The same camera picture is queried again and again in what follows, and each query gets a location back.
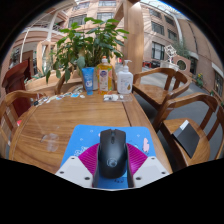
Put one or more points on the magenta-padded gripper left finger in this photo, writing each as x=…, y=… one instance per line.
x=78, y=166

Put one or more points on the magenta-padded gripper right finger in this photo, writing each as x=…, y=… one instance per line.
x=145, y=166

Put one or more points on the black computer mouse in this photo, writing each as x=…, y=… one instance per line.
x=112, y=153

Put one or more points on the blue cartoon-print mouse pad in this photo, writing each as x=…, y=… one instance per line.
x=83, y=136

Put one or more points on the black notebook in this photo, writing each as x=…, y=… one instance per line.
x=187, y=138

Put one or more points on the wooden armchair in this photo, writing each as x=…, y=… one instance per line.
x=156, y=90
x=13, y=103
x=63, y=81
x=186, y=110

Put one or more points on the small white sticker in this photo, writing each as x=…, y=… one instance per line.
x=82, y=96

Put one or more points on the light blue sticker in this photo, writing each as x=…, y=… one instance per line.
x=75, y=95

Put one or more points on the white crumpled wrapper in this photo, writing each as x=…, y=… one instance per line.
x=112, y=97

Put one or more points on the blue squeeze tube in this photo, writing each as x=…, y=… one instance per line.
x=88, y=80

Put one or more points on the white pump dispenser bottle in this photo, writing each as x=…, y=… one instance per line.
x=125, y=80

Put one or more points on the wooden planter box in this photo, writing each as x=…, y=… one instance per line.
x=43, y=83

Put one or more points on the yellow liquid soap bottle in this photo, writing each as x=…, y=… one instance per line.
x=104, y=76

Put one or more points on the white geometric sculpture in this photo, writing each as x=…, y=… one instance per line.
x=170, y=51

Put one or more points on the green plant in white pot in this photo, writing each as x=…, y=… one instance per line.
x=83, y=43

